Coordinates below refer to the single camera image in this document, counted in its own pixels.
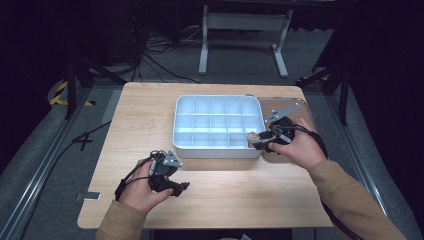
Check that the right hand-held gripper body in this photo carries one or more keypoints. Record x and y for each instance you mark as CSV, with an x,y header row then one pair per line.
x,y
282,128

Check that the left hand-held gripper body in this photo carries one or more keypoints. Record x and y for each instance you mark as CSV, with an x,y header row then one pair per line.
x,y
164,168

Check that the beige sock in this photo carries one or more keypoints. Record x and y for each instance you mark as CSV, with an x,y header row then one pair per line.
x,y
252,138

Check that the white compartment storage box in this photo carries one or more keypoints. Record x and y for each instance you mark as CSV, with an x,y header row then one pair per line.
x,y
216,126

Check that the person's right hand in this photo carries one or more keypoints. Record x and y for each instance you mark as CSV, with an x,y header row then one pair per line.
x,y
301,148

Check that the person's left hand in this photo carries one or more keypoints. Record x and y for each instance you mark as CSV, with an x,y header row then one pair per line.
x,y
140,196

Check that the black tripod stand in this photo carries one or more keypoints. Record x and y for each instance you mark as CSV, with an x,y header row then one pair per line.
x,y
71,90
343,96

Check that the grey tape strip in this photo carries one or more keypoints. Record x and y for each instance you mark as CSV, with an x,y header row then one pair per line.
x,y
112,106

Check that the small metal table bracket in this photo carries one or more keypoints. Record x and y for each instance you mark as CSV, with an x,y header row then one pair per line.
x,y
89,196

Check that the grey metal floor rail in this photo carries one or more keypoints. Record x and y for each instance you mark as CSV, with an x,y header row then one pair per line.
x,y
40,166
363,160

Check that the white metal table frame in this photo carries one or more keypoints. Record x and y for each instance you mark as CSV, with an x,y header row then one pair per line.
x,y
245,23

